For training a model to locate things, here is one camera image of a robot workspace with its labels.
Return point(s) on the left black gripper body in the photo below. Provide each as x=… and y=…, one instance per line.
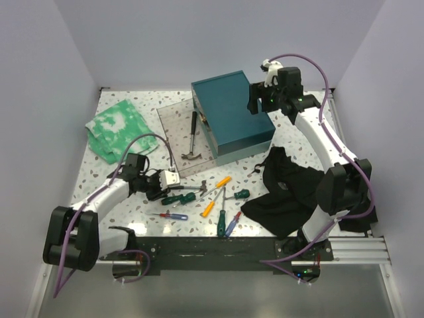
x=150, y=185

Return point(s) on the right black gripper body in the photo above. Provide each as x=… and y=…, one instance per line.
x=270, y=97

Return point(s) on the green stubby screwdriver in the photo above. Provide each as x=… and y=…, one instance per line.
x=242, y=194
x=185, y=199

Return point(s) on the large black-handled hammer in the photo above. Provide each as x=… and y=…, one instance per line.
x=190, y=155

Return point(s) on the small claw hammer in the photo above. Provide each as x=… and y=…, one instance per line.
x=201, y=189

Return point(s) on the transparent drawer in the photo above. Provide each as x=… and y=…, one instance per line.
x=176, y=122

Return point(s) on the yellow screwdriver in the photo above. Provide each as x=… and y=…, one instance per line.
x=220, y=184
x=210, y=206

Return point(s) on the teal drawer box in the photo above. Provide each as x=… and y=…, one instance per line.
x=231, y=131

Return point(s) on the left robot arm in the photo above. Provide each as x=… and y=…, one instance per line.
x=73, y=232

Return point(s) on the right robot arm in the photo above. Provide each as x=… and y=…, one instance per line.
x=344, y=192

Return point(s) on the green white cloth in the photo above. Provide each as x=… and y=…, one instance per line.
x=110, y=132

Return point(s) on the green long screwdriver front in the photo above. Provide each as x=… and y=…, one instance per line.
x=221, y=221

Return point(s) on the blue red screwdriver front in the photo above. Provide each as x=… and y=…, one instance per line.
x=232, y=224

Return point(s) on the black cloth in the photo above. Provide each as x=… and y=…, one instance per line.
x=290, y=200

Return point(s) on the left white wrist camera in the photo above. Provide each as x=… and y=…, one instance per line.
x=168, y=179

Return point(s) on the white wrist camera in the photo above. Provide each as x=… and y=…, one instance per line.
x=271, y=69
x=168, y=179

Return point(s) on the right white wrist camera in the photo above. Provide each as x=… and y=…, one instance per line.
x=271, y=69

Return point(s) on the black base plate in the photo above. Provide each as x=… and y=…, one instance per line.
x=212, y=253

